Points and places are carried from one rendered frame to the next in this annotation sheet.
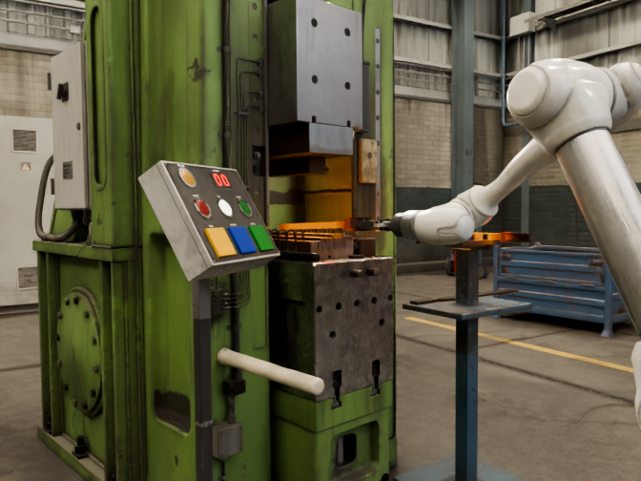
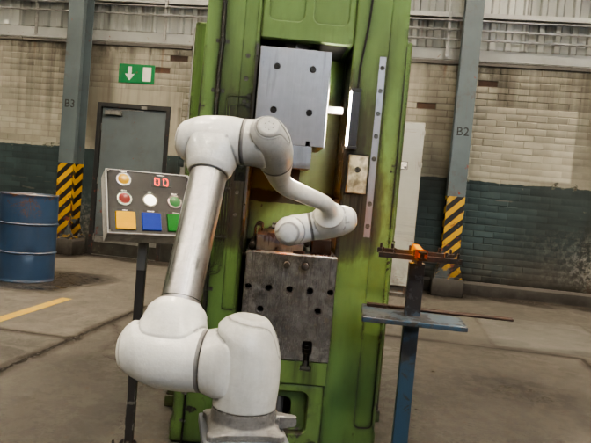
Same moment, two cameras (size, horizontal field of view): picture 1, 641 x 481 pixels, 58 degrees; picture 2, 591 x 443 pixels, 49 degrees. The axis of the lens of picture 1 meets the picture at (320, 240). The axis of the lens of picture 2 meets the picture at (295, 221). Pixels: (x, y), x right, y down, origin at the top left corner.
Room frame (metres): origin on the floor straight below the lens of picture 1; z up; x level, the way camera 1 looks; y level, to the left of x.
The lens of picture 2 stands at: (-0.10, -1.85, 1.19)
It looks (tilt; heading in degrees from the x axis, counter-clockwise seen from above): 3 degrees down; 40
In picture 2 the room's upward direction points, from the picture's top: 5 degrees clockwise
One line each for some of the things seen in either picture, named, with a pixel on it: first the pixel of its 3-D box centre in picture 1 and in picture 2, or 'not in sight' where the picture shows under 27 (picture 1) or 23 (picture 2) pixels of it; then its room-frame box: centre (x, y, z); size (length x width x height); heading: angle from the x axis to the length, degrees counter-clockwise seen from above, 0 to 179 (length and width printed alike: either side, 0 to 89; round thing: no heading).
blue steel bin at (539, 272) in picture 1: (568, 283); not in sight; (5.51, -2.37, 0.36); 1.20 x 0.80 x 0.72; 37
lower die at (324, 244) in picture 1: (293, 244); (280, 236); (2.11, 0.10, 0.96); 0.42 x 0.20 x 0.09; 42
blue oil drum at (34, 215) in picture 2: not in sight; (27, 236); (3.23, 4.56, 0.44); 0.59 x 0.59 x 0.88
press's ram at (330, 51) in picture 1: (299, 77); (300, 104); (2.14, 0.07, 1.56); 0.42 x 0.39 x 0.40; 42
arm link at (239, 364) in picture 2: not in sight; (243, 359); (1.02, -0.78, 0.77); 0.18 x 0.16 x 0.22; 123
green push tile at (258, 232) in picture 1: (259, 239); (176, 223); (1.56, 0.16, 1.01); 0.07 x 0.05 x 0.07; 157
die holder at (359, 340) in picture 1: (303, 314); (286, 295); (2.15, 0.07, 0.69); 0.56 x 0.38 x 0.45; 42
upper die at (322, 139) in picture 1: (292, 145); (286, 158); (2.11, 0.10, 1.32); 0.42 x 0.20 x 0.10; 42
